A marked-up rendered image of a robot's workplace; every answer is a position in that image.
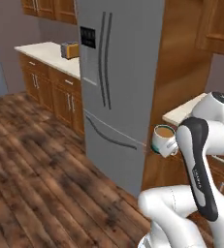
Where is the white coffee mug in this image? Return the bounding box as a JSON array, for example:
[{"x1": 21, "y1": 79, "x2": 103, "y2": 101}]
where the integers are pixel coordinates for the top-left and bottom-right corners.
[{"x1": 150, "y1": 124, "x2": 176, "y2": 155}]

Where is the silver and orange toaster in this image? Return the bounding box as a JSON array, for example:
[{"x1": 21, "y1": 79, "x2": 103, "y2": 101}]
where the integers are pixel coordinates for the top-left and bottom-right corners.
[{"x1": 60, "y1": 41, "x2": 80, "y2": 60}]

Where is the wooden wall cupboard run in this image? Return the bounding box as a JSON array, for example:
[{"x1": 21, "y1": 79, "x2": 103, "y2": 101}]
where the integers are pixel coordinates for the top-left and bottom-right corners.
[{"x1": 20, "y1": 0, "x2": 79, "y2": 26}]

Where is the wooden base cupboard run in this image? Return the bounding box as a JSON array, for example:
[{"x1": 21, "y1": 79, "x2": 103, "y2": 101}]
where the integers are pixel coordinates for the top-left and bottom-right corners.
[{"x1": 17, "y1": 52, "x2": 85, "y2": 138}]

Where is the tall wooden fridge panel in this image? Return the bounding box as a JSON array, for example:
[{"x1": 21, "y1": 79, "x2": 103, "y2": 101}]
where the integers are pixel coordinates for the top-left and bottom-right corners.
[{"x1": 141, "y1": 0, "x2": 215, "y2": 192}]

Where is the wooden wall cupboard door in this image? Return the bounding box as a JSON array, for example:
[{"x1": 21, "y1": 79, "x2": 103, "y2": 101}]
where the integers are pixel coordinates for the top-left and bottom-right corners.
[{"x1": 195, "y1": 0, "x2": 224, "y2": 58}]

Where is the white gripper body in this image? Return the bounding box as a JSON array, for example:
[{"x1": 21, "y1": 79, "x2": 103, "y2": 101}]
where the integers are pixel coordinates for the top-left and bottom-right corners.
[{"x1": 159, "y1": 137, "x2": 180, "y2": 159}]

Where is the dark vertical fridge handle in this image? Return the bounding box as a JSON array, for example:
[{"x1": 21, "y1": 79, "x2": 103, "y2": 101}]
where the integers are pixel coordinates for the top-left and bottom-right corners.
[
  {"x1": 104, "y1": 12, "x2": 113, "y2": 110},
  {"x1": 98, "y1": 12, "x2": 107, "y2": 108}
]

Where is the grey steel fridge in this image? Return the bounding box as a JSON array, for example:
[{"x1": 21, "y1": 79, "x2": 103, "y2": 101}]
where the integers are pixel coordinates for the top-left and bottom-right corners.
[{"x1": 76, "y1": 0, "x2": 166, "y2": 199}]

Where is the dark fridge drawer handle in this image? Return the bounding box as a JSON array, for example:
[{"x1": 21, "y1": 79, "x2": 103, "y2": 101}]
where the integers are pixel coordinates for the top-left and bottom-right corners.
[{"x1": 84, "y1": 114, "x2": 139, "y2": 151}]

